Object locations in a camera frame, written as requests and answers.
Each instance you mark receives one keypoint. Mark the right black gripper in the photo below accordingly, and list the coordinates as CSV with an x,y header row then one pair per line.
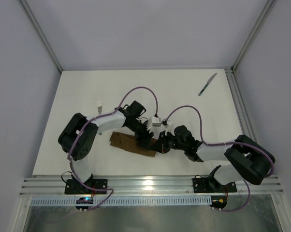
x,y
163,139

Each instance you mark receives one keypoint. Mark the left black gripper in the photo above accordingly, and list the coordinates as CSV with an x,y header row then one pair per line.
x,y
143,137

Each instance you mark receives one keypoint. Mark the brown cloth napkin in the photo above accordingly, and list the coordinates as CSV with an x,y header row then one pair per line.
x,y
128,143

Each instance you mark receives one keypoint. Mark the fork with green handle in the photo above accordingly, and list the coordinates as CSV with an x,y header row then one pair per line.
x,y
99,107

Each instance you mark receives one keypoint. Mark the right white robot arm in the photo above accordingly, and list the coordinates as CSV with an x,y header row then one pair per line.
x,y
247,160

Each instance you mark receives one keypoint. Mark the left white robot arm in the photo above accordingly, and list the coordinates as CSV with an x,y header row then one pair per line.
x,y
78,137

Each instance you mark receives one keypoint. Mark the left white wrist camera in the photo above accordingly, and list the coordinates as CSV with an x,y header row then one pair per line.
x,y
154,121

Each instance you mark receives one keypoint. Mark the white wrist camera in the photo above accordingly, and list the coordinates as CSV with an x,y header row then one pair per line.
x,y
167,124
154,121

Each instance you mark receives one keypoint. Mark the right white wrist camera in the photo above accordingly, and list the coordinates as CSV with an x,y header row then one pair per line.
x,y
167,124

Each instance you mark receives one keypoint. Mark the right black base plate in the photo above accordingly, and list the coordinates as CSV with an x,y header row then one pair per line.
x,y
210,185

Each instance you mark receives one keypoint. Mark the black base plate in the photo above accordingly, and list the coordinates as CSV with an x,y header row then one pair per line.
x,y
73,187
210,185

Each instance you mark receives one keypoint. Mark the knife with green handle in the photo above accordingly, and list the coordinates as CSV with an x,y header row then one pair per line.
x,y
207,84

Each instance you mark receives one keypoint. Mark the aluminium mounting rail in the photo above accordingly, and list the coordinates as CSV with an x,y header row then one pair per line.
x,y
138,185

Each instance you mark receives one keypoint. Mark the right side aluminium rail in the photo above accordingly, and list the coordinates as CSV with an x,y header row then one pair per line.
x,y
242,113

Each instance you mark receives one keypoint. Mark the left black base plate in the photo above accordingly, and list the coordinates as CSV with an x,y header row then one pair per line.
x,y
73,187

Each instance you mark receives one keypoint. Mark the slotted cable duct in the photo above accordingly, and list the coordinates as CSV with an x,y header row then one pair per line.
x,y
121,201

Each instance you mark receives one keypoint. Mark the left aluminium frame post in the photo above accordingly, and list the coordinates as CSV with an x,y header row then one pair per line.
x,y
40,33

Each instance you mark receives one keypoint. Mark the aluminium frame post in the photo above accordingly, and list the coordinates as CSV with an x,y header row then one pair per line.
x,y
257,26
40,33

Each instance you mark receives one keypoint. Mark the right aluminium frame post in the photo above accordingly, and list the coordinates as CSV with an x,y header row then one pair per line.
x,y
257,26

